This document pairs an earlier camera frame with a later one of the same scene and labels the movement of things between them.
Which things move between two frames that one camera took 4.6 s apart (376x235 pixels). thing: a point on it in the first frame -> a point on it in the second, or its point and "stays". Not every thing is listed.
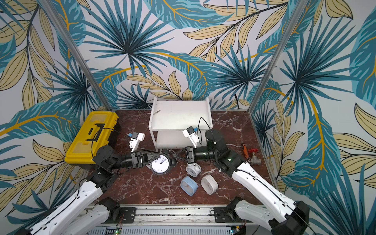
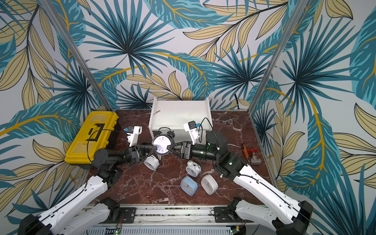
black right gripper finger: [183, 151] -> [176, 144]
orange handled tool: [245, 150] stays
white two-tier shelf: [169, 118] stays
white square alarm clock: [209, 184] stays
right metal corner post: [279, 55] stays
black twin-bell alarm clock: [163, 164] -> [164, 136]
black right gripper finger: [180, 160] -> [175, 152]
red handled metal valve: [254, 161] stays
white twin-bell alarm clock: [193, 169] stays
